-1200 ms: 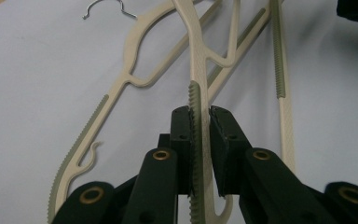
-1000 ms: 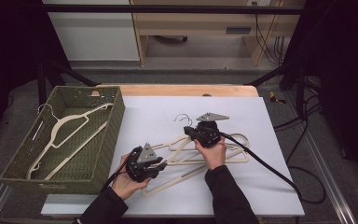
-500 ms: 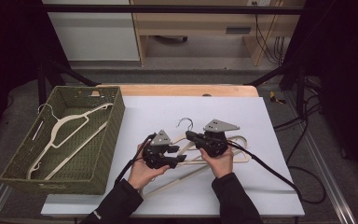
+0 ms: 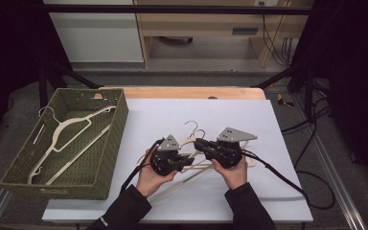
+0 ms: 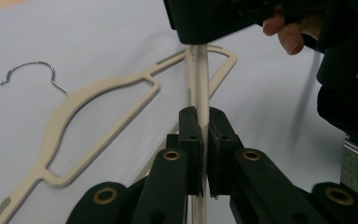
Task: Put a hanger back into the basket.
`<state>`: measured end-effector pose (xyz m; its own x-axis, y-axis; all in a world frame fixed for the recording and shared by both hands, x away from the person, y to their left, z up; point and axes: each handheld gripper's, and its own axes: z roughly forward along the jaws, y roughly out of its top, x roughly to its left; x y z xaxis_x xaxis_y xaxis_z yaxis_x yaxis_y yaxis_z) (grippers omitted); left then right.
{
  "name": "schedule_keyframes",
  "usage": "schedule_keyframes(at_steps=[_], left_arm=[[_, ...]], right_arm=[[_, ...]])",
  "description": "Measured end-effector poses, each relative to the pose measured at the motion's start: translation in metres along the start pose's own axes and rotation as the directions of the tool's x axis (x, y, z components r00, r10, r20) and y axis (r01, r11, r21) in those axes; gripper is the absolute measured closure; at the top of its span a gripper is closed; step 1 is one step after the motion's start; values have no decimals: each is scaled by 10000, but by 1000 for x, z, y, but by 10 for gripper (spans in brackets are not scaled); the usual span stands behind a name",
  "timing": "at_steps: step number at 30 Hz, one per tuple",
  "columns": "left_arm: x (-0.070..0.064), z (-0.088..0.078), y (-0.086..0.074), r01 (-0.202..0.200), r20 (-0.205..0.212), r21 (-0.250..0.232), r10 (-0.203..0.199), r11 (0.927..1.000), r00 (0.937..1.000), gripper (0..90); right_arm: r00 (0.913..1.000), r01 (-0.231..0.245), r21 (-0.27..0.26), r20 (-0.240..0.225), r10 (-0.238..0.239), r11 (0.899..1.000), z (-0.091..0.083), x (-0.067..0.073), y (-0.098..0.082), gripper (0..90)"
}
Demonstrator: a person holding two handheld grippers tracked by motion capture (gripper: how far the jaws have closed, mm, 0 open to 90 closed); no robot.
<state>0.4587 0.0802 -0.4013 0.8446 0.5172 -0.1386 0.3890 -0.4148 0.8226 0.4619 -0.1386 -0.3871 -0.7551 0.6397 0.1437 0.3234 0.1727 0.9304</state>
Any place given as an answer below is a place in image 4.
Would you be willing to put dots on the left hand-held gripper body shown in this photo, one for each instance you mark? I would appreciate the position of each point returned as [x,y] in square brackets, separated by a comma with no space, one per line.
[167,158]

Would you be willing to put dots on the yellow and black tool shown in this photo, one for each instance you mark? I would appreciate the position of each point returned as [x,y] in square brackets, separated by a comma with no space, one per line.
[281,100]

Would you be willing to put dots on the white table sheet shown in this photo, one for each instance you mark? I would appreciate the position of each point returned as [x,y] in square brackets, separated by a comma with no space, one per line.
[188,204]

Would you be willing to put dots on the beige clothes hanger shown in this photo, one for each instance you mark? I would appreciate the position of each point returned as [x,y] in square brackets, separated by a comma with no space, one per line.
[188,140]
[76,156]
[172,188]

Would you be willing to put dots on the light wooden desk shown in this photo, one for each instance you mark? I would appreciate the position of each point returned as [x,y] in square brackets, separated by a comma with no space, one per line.
[198,24]

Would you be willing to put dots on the person's right hand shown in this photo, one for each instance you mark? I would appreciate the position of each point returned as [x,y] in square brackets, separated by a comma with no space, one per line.
[234,177]

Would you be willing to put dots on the person's left hand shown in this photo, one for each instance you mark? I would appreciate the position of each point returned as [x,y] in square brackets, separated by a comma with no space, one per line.
[150,182]

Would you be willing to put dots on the black horizontal frame bar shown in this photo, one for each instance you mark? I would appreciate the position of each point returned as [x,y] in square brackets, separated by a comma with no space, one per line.
[172,9]

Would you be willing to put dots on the black metal stand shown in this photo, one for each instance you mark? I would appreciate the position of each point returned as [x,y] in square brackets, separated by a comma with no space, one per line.
[308,92]
[43,86]

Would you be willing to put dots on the black curtain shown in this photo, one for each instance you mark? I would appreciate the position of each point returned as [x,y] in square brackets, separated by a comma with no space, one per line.
[9,57]
[354,80]

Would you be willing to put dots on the white cabinet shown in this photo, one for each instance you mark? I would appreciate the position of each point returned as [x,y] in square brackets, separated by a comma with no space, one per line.
[99,38]

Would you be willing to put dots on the green woven basket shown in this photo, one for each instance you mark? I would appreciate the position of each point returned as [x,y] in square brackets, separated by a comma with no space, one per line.
[86,96]

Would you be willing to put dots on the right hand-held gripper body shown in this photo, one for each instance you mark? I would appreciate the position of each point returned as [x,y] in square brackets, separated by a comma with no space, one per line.
[225,151]

